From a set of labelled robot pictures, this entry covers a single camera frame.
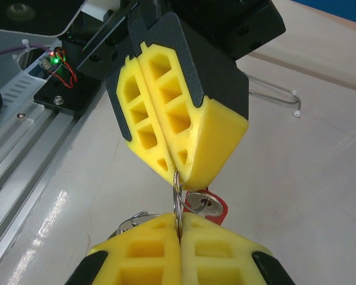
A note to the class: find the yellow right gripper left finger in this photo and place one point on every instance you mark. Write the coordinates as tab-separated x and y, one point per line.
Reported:
154	234

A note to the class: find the silver split keyring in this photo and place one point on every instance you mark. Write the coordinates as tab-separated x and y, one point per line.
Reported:
175	205

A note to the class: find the blue stethoscope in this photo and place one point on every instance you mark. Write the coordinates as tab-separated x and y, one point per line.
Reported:
297	113

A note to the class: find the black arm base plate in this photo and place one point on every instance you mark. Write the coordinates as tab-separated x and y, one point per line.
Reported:
68	101

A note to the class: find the silver key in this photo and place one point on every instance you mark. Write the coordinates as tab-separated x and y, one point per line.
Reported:
127	224
195	200

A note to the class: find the red key tag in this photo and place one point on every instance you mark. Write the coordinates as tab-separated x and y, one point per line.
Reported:
221	209

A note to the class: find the aluminium mounting rail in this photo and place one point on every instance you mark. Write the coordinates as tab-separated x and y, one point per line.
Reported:
17	154

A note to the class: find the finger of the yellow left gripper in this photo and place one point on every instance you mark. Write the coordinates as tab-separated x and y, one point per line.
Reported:
213	139
127	98

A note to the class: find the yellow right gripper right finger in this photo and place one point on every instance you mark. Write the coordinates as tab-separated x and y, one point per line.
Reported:
207	237

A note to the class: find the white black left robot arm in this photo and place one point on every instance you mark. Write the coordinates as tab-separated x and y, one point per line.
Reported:
47	17

